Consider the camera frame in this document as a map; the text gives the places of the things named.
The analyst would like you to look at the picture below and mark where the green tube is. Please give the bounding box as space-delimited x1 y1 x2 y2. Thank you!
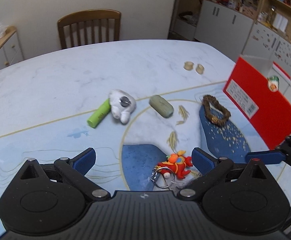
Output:
87 99 111 128

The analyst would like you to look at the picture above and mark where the red orange keychain toy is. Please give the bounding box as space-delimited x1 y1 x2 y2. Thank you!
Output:
150 150 193 189

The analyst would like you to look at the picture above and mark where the colourful snack packet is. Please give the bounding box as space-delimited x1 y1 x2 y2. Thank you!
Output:
267 75 279 92

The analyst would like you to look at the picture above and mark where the grey green soap bar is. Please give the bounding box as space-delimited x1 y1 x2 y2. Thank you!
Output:
149 95 174 118

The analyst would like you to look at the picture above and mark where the white toy figure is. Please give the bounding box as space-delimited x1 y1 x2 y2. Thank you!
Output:
108 89 136 125

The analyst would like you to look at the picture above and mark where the red white cardboard box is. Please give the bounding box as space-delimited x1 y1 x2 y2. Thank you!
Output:
224 55 291 150

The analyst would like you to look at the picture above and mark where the white sideboard cabinet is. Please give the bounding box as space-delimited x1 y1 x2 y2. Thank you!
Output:
0 26 24 70

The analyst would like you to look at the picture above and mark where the dark wooden chair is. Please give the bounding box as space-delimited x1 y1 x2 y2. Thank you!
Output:
57 9 122 49

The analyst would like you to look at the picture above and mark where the brown bead bracelet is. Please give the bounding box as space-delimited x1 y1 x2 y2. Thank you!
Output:
202 94 232 125

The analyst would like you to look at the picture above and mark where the white wall cabinet unit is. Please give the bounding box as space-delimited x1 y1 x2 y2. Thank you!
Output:
168 0 291 77

